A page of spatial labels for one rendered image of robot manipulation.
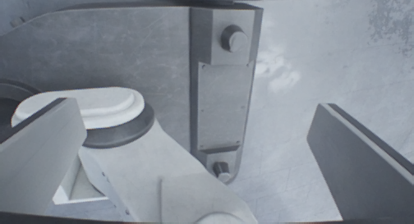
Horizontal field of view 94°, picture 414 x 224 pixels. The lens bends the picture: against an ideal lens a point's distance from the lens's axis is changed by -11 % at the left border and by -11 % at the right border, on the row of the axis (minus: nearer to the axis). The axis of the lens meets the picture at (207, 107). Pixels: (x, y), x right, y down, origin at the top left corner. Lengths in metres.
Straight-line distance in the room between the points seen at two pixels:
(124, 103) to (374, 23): 0.86
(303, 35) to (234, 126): 0.39
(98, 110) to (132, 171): 0.11
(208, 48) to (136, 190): 0.29
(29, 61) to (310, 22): 0.75
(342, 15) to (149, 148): 0.73
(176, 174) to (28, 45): 0.38
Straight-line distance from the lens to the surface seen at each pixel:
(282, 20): 0.72
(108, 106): 0.36
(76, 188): 0.50
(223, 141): 0.58
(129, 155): 0.33
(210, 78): 0.47
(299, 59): 0.80
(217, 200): 0.23
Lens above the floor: 0.61
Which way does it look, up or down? 57 degrees down
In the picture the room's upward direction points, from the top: 158 degrees clockwise
